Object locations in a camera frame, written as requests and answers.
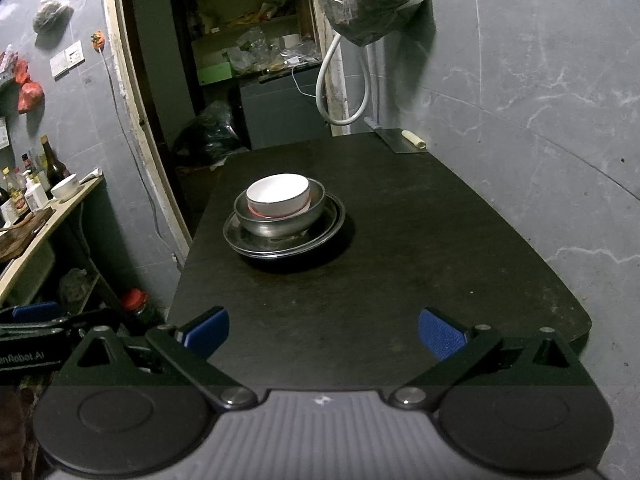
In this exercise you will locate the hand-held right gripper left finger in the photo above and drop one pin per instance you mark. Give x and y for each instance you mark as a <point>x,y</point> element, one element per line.
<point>207,332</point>

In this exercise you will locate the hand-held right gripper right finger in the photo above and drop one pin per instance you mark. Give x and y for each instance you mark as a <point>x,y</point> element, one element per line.
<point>442,335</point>

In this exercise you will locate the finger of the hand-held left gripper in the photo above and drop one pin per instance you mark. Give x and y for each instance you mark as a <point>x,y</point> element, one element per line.
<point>35,311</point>
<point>50,327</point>

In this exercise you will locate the stainless steel plate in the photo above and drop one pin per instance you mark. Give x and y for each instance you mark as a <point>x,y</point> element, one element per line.
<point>240,240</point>
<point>280,256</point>

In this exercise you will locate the stainless steel bowl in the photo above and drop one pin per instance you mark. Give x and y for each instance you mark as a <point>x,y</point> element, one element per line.
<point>300,222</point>

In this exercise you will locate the white bowl with red rim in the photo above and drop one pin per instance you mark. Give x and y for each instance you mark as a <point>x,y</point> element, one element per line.
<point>277,190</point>

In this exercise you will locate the white sink basin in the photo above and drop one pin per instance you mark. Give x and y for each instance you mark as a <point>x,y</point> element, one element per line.
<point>30,270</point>

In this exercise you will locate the clear plastic bag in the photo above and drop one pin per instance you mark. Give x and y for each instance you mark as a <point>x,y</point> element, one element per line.
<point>75,285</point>

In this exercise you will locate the dark wooden cutting board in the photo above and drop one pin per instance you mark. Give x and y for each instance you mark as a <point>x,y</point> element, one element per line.
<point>20,242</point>

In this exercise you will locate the red lid jar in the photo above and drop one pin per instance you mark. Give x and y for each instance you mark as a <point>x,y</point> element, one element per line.
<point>134,300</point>

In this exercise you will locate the light wooden counter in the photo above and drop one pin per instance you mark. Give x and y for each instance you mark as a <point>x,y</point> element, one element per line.
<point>55,220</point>

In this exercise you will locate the red label sauce bottle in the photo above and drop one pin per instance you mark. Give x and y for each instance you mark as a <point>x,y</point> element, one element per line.
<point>20,205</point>

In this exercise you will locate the white pump bottle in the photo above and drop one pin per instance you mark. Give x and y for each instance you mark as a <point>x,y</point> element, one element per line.
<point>36,197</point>

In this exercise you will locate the white ceramic bowl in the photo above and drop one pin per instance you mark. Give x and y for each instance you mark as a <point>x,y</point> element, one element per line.
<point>65,189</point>

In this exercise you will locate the tall dark glass bottle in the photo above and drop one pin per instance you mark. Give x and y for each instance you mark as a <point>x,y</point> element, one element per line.
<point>54,167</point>

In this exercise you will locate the small dark sauce bottle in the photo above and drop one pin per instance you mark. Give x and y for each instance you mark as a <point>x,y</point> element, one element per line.
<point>27,165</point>

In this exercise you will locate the white spoon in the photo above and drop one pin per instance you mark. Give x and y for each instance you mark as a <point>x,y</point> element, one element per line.
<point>91,175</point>

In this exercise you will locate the black plastic bag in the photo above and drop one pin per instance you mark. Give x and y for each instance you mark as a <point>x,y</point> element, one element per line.
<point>212,135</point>

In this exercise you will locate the wooden door jamb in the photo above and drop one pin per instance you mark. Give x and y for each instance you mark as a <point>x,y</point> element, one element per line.
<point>142,145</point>
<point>341,90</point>

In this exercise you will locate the red plastic bag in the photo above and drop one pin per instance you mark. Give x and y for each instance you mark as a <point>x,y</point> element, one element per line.
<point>21,71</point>
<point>31,96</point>

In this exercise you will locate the grey cabinet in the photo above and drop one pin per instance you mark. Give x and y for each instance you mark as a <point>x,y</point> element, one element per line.
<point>280,115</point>

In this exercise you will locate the green box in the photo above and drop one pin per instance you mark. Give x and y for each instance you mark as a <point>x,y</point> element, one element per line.
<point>215,75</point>

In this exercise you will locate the hanging bag of dark goods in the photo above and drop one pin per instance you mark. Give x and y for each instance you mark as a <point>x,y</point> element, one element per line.
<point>50,15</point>

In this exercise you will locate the hanging bag of greens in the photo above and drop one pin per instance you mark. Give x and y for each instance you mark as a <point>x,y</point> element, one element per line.
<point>375,5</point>

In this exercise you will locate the grey metal bracket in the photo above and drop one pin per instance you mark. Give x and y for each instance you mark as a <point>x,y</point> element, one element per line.
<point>372,123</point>

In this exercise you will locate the white wall switch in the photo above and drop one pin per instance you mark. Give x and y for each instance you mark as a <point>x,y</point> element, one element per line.
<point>60,66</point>
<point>75,53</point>

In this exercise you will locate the orange wall hook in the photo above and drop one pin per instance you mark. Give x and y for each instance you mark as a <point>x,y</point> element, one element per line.
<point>98,40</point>

